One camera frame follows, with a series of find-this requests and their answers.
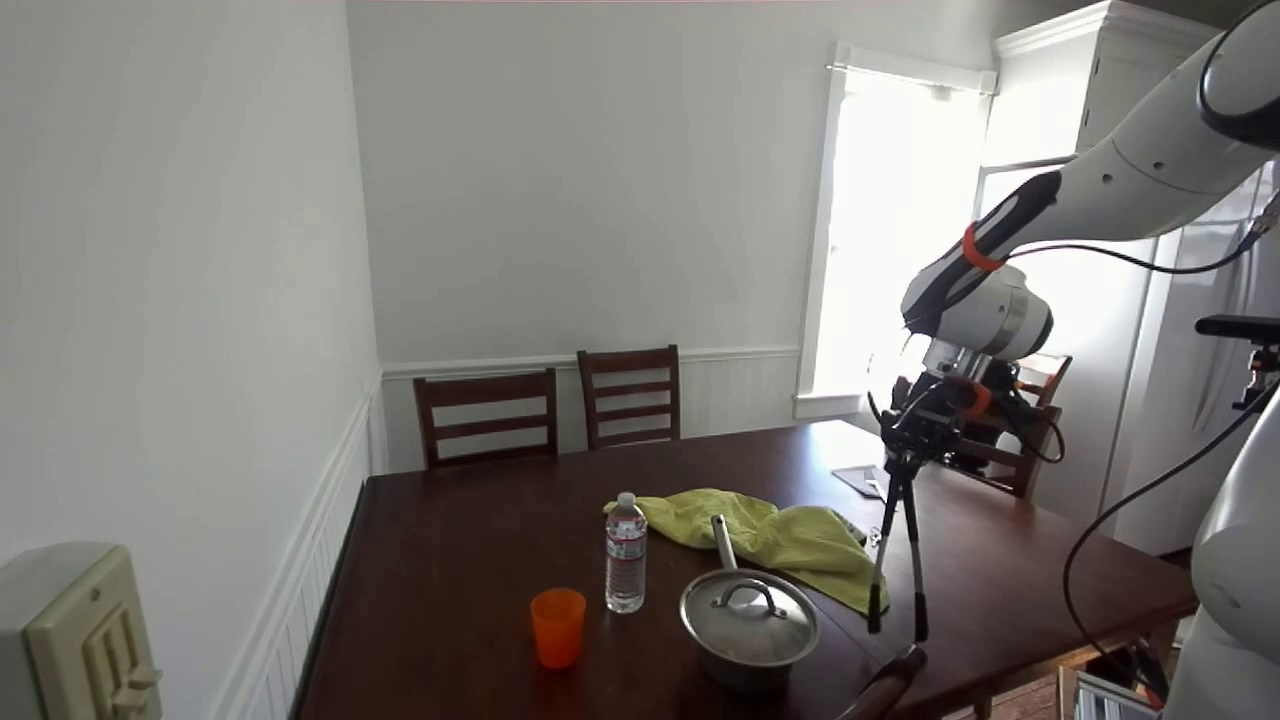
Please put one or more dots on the beige wall switch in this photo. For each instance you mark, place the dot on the beige wall switch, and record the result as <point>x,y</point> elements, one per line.
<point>87,640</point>

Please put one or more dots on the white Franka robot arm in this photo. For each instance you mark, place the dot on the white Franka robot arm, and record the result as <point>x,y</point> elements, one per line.
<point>1145,163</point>

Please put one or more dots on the white cabinet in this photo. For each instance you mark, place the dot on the white cabinet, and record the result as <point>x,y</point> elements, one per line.
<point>1133,380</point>

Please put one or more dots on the black camera stand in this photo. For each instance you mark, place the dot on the black camera stand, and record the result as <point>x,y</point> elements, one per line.
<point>1242,324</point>

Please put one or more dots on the bright window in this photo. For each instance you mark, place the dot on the bright window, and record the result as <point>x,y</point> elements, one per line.
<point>892,240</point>

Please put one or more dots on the silver metal pot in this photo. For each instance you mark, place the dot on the silver metal pot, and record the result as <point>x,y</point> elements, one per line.
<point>727,542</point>

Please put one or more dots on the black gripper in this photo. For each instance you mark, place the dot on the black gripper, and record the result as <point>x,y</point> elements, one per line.
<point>950,411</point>

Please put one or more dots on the paper sheet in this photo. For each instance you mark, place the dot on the paper sheet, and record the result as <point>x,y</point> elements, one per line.
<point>862,482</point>

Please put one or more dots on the yellow-green cloth towel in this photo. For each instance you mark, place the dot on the yellow-green cloth towel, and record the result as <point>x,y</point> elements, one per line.
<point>787,534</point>

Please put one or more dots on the dark wooden chair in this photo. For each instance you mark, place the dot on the dark wooden chair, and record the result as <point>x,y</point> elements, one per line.
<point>1052,374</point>
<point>886,682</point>
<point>480,389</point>
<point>624,363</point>

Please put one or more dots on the orange plastic cup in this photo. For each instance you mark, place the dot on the orange plastic cup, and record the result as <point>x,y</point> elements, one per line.
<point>556,635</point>

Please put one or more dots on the clear plastic water bottle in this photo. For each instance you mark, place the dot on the clear plastic water bottle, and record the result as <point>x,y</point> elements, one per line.
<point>624,564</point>

